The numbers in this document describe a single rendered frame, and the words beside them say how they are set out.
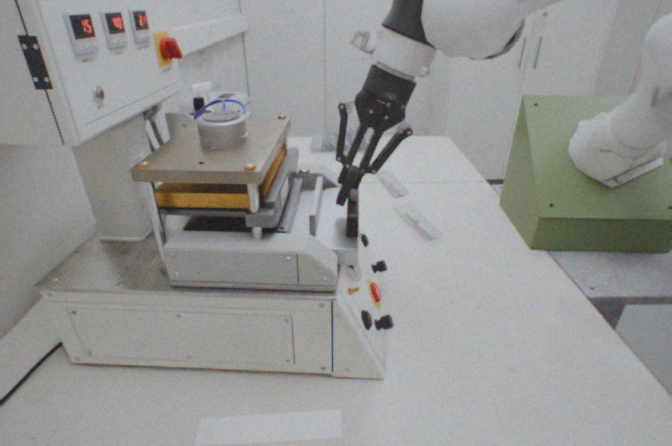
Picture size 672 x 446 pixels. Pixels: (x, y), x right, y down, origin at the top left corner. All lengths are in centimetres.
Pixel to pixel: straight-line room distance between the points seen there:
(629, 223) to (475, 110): 189
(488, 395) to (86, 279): 66
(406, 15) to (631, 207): 79
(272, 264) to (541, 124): 82
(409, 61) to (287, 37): 254
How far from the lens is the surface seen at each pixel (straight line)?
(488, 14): 47
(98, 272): 73
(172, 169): 58
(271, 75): 314
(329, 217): 69
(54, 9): 58
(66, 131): 59
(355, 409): 69
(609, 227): 116
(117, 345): 77
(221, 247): 58
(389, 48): 58
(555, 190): 110
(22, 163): 104
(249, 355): 70
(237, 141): 65
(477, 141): 299
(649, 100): 96
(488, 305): 90
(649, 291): 110
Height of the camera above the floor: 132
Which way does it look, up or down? 27 degrees down
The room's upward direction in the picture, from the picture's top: straight up
